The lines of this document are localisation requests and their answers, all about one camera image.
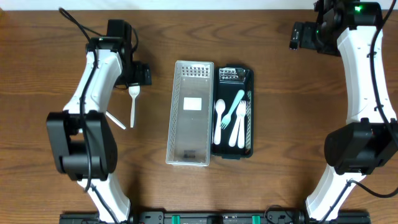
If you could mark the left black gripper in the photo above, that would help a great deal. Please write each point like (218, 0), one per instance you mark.
(142, 74)

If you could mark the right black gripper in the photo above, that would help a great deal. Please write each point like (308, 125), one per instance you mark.
(309, 41)

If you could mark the translucent white spoon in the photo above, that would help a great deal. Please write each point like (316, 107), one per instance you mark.
(134, 91)

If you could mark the white spoon crossing handle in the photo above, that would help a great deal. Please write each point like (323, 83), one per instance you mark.
(115, 120)

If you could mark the white plastic fork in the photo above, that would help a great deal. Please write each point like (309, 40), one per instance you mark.
(234, 133)
(242, 113)

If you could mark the pale green plastic fork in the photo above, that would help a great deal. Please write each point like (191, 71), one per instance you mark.
(227, 118)

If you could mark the black plastic basket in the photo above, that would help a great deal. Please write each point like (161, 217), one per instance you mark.
(228, 81)

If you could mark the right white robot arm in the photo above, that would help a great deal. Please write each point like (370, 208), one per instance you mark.
(351, 30)

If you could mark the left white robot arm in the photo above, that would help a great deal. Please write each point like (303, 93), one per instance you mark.
(83, 145)

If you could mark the clear plastic basket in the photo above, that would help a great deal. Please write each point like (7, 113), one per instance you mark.
(190, 126)

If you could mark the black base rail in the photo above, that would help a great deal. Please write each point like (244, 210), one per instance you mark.
(277, 215)

